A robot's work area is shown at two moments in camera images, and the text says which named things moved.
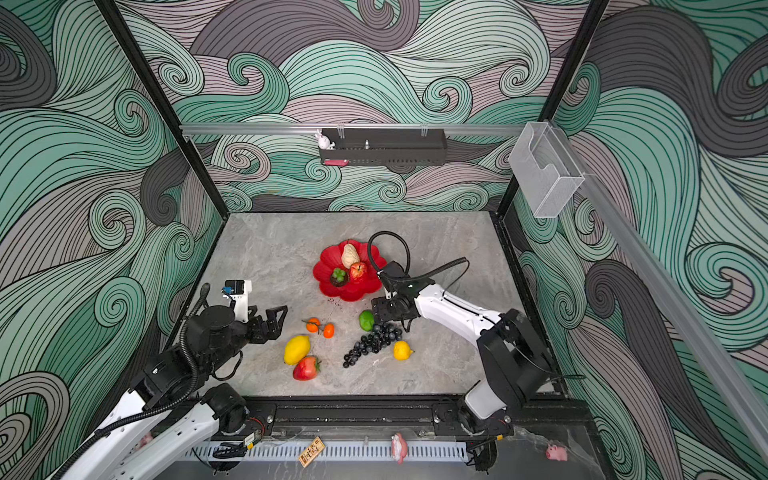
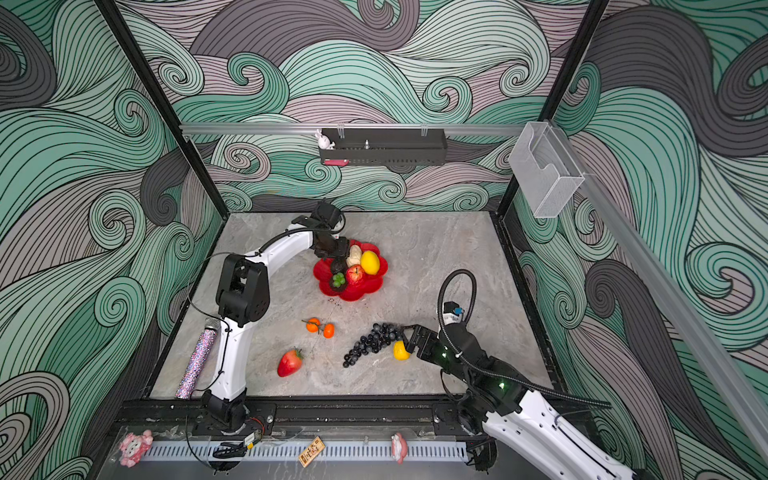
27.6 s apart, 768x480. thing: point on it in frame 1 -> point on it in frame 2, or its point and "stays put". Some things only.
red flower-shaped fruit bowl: x=357 y=289 stays put
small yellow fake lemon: x=402 y=350 stays put
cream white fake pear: x=350 y=255 stays put
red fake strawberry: x=307 y=368 -> x=290 y=362
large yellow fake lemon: x=296 y=349 -> x=369 y=262
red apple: x=357 y=271 stays put
